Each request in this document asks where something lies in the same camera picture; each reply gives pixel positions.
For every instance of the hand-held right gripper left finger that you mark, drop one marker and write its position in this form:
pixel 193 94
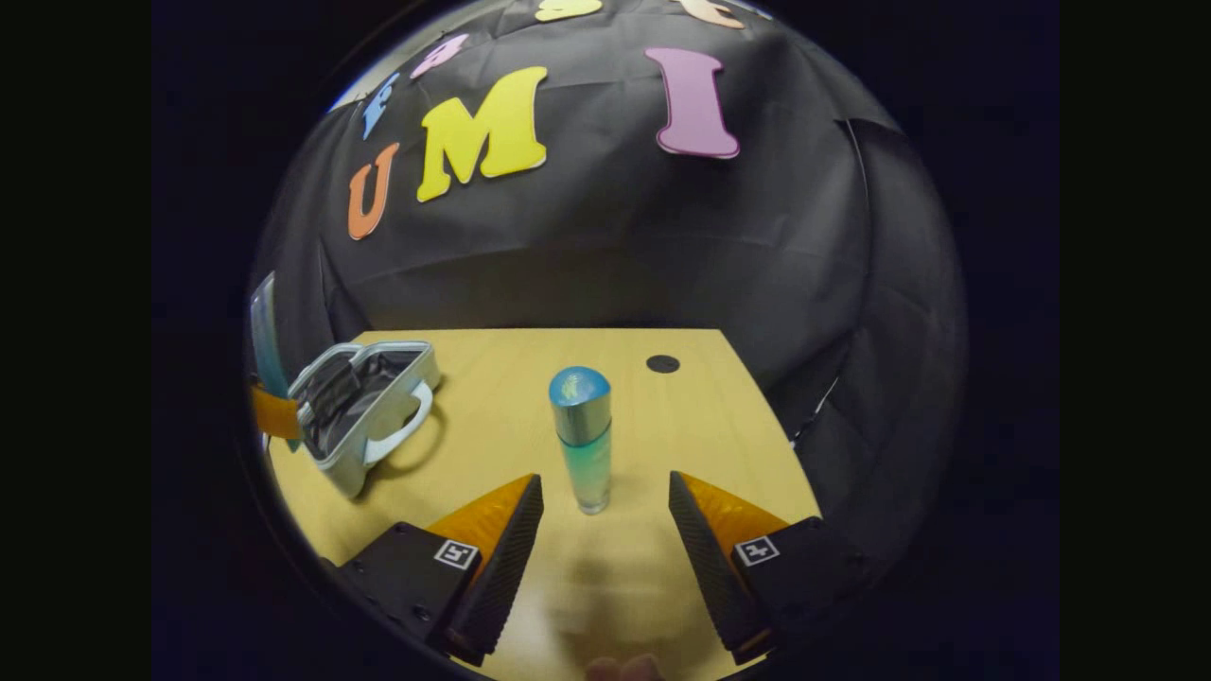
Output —
pixel 506 567

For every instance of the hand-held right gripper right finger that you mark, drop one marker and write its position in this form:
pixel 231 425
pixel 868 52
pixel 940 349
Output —
pixel 710 567

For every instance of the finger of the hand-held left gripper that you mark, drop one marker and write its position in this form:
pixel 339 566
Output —
pixel 274 413

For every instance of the white and blue tube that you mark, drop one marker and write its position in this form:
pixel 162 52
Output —
pixel 268 340

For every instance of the light blue suitcase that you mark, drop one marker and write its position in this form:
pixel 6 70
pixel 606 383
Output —
pixel 350 463

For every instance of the blue capped clear bottle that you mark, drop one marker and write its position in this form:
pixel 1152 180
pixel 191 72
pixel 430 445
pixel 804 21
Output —
pixel 580 445

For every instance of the black round table grommet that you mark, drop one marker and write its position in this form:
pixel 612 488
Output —
pixel 662 363

